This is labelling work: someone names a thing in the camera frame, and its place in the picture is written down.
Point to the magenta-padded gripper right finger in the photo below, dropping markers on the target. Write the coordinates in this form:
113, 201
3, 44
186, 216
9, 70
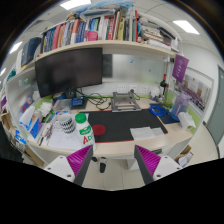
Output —
148, 160

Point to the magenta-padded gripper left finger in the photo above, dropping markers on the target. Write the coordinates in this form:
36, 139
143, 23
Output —
80, 160

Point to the white green-capped drink bottle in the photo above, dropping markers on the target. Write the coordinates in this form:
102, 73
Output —
84, 131

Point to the translucent purple water jug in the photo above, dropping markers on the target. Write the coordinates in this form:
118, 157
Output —
179, 106

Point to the large handwritten white paper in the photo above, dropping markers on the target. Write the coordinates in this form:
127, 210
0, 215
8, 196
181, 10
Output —
63, 140

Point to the folded white paper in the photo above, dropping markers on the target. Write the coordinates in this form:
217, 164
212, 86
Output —
143, 133

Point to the flat round red coaster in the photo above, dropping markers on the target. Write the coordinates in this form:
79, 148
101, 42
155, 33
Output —
99, 129

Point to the cardboard box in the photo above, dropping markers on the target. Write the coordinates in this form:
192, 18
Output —
184, 156

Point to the black-white checkered mug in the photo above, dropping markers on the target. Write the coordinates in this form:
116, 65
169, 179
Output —
68, 125

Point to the black red-edged desk mat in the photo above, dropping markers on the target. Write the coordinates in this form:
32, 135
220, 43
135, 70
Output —
128, 123

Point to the blue plastic packet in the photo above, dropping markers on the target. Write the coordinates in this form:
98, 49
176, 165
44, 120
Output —
36, 129

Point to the white tissue pack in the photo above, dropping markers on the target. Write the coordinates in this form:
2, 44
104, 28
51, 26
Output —
186, 120

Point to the clear plastic container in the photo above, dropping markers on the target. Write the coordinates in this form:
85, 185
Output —
62, 105

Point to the small blue box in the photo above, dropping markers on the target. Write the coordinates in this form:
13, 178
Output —
78, 101

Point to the stack of white napkins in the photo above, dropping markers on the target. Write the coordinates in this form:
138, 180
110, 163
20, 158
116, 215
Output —
45, 109

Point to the grey metal laptop stand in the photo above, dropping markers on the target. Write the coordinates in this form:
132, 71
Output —
125, 101

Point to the blue round container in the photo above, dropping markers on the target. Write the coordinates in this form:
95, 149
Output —
60, 96

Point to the dark wine bottle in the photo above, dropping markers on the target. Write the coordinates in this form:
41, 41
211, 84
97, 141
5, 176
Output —
163, 86

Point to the grey door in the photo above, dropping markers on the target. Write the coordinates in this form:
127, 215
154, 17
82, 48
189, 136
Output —
216, 110

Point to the black computer monitor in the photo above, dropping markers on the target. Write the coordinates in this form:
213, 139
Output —
68, 71

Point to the purple hanging banner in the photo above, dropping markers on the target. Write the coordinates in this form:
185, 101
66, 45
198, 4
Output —
180, 68

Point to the shelf unit with books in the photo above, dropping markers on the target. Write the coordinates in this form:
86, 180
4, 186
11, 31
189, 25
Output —
100, 46

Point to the white wall power outlets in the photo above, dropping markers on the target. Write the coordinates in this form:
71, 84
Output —
132, 88

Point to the wall board with photos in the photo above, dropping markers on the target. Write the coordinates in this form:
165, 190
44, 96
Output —
198, 88

